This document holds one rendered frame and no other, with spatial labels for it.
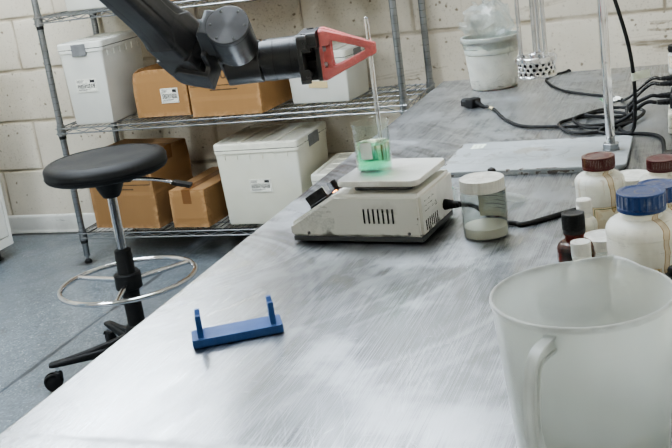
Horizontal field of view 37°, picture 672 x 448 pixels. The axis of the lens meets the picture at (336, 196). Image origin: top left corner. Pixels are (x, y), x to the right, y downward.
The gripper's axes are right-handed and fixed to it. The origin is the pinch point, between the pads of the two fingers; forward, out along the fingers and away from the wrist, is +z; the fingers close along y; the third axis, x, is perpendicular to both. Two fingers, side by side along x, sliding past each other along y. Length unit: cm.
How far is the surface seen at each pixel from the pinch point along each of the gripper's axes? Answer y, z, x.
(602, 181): -15.8, 26.9, 17.4
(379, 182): -6.1, -0.4, 17.1
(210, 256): 231, -88, 100
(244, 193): 223, -68, 74
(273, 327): -34.0, -11.8, 25.1
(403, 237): -7.1, 1.9, 24.7
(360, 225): -5.4, -3.8, 23.0
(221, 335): -35.3, -17.3, 24.9
